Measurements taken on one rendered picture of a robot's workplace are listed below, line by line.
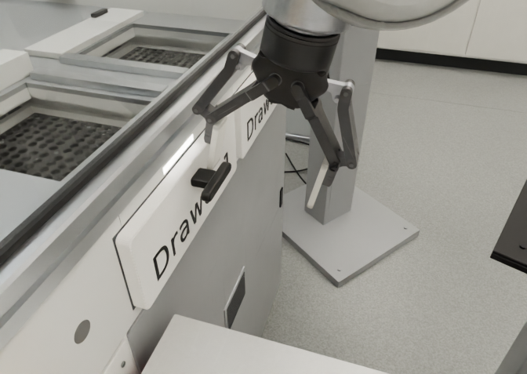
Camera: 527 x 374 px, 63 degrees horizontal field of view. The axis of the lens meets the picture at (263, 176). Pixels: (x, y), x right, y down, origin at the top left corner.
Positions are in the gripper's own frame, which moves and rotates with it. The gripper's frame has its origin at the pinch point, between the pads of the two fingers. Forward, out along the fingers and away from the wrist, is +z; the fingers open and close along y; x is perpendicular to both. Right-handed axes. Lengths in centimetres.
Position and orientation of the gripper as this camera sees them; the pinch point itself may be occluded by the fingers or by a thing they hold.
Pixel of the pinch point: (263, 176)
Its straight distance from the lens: 54.6
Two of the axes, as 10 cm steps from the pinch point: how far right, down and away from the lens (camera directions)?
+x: -3.0, 5.7, -7.7
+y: -9.3, -3.4, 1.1
